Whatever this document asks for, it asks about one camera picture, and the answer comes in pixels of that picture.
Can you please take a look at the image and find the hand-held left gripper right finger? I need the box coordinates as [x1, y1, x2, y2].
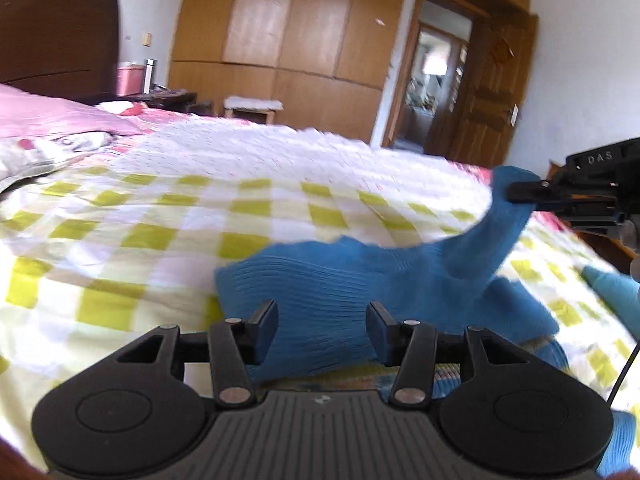
[366, 301, 526, 408]

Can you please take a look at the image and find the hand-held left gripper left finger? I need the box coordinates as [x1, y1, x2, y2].
[116, 300, 279, 408]

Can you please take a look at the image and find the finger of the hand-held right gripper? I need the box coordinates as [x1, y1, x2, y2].
[506, 180, 554, 205]

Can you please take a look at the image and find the blue knit sweater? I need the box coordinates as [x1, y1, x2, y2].
[215, 165, 640, 478]

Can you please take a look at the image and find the wooden door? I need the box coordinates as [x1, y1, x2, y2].
[446, 11, 540, 168]

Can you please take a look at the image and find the teal folded cloth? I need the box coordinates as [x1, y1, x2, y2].
[581, 265, 640, 332]

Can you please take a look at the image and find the green checkered bedsheet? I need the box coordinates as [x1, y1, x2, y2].
[0, 157, 640, 466]

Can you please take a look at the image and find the white floral bedsheet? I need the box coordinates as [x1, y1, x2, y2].
[107, 115, 493, 201]

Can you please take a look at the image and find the small padded stool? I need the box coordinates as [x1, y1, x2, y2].
[223, 95, 285, 126]

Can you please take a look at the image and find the dark nightstand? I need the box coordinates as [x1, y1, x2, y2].
[116, 86, 199, 112]

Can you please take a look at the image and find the wooden wardrobe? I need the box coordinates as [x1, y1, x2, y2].
[167, 0, 533, 147]

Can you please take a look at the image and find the pink box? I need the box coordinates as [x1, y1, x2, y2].
[117, 60, 149, 97]

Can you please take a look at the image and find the pink pillow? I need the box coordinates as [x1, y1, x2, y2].
[0, 84, 147, 139]

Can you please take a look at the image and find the dark wooden headboard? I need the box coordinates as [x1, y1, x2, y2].
[0, 0, 122, 106]

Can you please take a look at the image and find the wooden door frame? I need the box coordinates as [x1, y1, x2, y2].
[370, 0, 492, 155]

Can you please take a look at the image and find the black cable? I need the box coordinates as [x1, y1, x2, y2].
[606, 337, 640, 407]

